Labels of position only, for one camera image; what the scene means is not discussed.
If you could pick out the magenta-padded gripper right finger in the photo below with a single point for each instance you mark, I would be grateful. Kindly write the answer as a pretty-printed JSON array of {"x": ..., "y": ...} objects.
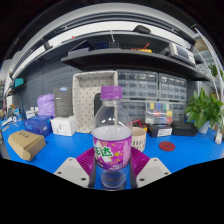
[{"x": 155, "y": 170}]

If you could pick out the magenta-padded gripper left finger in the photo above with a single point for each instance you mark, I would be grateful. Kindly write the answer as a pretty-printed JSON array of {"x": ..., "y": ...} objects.
[{"x": 68, "y": 168}]

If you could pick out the purple-capped clear drink bottle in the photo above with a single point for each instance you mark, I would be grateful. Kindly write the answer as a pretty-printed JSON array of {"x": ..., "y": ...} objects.
[{"x": 112, "y": 146}]

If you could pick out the flat round red coaster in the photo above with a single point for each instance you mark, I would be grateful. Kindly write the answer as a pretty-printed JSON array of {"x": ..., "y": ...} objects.
[{"x": 166, "y": 146}]

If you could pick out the beige mug with grey ovals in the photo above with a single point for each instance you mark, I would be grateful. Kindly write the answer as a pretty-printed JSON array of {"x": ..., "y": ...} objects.
[{"x": 139, "y": 138}]

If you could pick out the black case with white label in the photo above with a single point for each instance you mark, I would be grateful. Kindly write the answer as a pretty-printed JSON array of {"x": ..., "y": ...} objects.
[{"x": 159, "y": 130}]

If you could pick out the white carton box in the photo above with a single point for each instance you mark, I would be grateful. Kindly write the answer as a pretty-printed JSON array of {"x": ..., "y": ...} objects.
[{"x": 63, "y": 126}]

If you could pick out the brown cardboard box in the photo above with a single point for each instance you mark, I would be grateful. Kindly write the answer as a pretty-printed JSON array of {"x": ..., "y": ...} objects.
[{"x": 26, "y": 143}]

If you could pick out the yellow multimeter with red leads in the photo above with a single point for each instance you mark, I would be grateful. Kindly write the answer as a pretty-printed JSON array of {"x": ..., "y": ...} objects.
[{"x": 138, "y": 124}]

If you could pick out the flat black case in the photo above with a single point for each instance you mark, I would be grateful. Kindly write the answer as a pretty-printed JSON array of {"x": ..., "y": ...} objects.
[{"x": 185, "y": 128}]

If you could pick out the grey parts drawer cabinet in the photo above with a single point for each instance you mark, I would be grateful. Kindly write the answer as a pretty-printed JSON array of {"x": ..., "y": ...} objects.
[
  {"x": 173, "y": 87},
  {"x": 179, "y": 111},
  {"x": 135, "y": 110},
  {"x": 136, "y": 85}
]

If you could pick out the dark grey upright box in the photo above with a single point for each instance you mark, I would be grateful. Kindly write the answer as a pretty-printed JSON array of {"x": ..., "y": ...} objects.
[{"x": 63, "y": 101}]

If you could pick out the purple plastic bag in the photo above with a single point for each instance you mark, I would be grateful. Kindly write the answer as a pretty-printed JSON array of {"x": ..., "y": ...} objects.
[{"x": 46, "y": 105}]

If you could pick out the black rectangular speaker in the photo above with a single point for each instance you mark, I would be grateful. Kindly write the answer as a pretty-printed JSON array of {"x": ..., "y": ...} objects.
[{"x": 97, "y": 105}]

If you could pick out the white perforated storage tray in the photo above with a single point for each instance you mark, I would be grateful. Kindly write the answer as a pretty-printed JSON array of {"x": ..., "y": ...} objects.
[{"x": 83, "y": 100}]

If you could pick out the white power adapter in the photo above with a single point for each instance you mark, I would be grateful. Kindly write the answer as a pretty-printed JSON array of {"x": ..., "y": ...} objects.
[{"x": 218, "y": 138}]

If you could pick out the green potted plant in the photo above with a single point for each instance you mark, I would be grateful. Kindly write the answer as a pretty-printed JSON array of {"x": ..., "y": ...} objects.
[{"x": 203, "y": 110}]

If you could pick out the white metal rack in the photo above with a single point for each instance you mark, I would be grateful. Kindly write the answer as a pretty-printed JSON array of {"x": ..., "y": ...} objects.
[{"x": 206, "y": 56}]

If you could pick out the dark wall shelf unit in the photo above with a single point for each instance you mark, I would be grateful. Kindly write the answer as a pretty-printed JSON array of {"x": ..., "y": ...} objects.
[{"x": 126, "y": 60}]

